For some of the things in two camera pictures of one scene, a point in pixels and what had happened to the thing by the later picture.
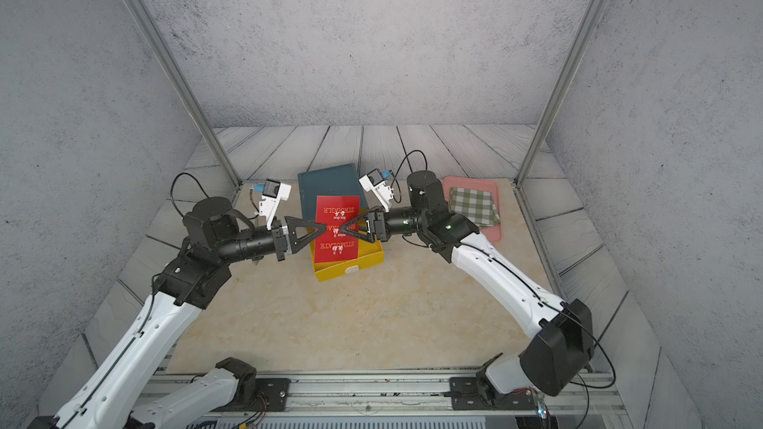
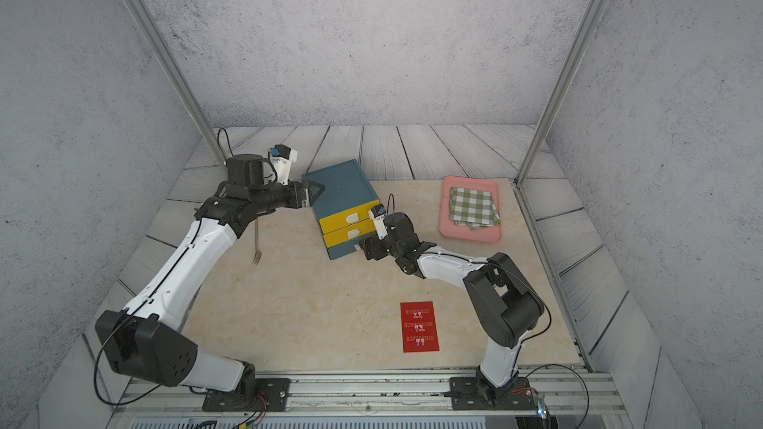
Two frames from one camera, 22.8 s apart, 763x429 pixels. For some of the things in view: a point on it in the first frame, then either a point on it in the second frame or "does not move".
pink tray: (491, 233) does not move
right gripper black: (378, 226) → (372, 243)
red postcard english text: (334, 244) → (419, 332)
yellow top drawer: (370, 254) → (347, 218)
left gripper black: (281, 231) → (306, 200)
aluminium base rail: (410, 400) does not move
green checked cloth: (477, 205) does not move
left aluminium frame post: (173, 63) does not move
